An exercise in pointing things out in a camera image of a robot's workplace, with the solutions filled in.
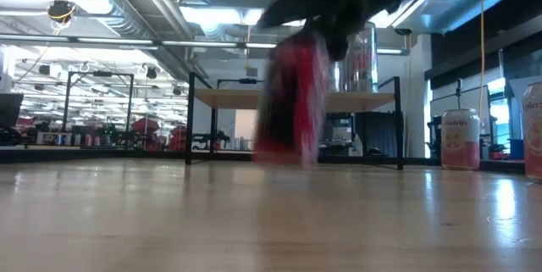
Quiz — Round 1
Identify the red Coca-Cola Star Wars can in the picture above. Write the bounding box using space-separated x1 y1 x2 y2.
252 36 334 167

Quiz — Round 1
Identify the pink Spindrift lemonade can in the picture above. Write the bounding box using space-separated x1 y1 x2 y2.
440 108 482 171
521 81 542 183

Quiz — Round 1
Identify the long ceiling light bar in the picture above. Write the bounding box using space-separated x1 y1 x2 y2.
0 33 279 51

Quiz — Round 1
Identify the blue bin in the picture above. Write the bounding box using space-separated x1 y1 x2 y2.
509 137 526 161

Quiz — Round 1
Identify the black round ceiling device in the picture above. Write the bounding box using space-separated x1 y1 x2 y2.
46 0 76 25

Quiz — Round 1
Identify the black monitor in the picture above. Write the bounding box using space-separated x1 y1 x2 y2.
0 92 25 129

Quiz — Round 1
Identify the wooden shelf with black frame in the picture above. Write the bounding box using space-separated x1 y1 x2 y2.
185 71 405 172

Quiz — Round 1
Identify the yellow cable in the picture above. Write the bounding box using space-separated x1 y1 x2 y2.
477 0 486 136

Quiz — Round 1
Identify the silver spiral air duct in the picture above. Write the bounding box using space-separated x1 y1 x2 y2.
25 0 204 82

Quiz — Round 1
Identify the black metal gantry frame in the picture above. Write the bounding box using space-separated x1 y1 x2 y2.
63 69 136 146

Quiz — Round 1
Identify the black aluminium table frame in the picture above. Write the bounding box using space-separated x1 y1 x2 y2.
0 147 526 175

